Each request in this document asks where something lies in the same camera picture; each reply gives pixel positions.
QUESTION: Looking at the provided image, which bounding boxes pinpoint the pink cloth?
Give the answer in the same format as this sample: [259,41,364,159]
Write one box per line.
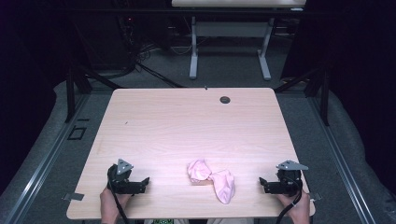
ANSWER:
[186,159,236,205]

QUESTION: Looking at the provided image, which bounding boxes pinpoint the aluminium floor rail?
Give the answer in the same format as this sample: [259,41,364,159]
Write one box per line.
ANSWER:
[306,94,377,224]
[3,92,92,224]

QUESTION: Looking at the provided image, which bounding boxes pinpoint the person's light clothing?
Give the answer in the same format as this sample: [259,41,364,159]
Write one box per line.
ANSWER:
[174,217,255,224]

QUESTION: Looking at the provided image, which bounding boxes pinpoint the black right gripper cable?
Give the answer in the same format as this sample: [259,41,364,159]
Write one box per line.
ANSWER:
[275,181,304,224]

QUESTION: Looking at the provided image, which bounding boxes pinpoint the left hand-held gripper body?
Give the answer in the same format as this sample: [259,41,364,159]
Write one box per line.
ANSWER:
[106,158,148,196]

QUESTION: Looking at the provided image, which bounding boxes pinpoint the white desk with metal legs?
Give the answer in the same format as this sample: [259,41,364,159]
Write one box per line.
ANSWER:
[171,0,308,81]

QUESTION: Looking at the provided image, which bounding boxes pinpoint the person's left hand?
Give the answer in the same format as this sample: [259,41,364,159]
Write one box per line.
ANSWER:
[99,186,133,224]

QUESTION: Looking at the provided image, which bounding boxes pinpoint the black metal frame stand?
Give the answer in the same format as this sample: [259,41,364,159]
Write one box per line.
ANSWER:
[64,55,124,124]
[274,66,332,127]

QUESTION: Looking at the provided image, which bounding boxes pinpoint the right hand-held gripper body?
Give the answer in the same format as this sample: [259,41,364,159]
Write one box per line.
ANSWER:
[266,160,309,198]

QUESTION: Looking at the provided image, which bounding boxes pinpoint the black floor cables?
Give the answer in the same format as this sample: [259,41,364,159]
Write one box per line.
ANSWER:
[106,43,188,89]

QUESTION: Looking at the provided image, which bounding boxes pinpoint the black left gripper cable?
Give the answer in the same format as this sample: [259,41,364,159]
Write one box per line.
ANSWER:
[106,180,130,224]

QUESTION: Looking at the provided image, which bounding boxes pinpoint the person's right hand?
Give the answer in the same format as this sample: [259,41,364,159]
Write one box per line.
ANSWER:
[276,189,311,224]

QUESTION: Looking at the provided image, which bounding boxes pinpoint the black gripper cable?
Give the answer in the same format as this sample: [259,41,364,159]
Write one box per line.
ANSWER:
[106,180,130,224]
[275,181,304,224]

